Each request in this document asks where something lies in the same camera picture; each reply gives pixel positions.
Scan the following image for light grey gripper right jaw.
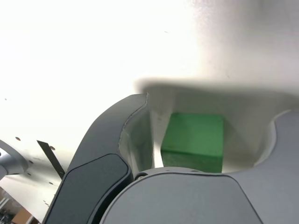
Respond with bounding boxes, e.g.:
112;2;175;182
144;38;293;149
100;109;299;224

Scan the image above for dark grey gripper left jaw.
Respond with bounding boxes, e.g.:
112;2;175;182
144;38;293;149
44;93;155;224

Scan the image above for green cube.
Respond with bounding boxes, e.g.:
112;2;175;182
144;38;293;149
160;112;225;174

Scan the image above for black tape strip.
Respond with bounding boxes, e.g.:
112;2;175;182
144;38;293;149
36;140;66;180

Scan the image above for brown cardboard box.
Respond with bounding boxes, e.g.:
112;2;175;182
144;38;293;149
10;206;36;224

